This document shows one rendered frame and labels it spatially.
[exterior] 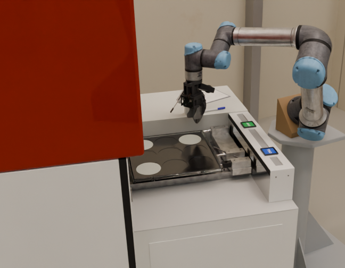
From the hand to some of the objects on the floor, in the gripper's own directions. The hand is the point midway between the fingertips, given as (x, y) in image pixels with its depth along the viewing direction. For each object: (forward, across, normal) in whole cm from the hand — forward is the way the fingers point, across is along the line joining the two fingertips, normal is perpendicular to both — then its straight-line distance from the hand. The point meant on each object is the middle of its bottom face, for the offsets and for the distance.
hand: (197, 119), depth 221 cm
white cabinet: (+97, +2, -8) cm, 98 cm away
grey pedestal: (+97, +33, +55) cm, 117 cm away
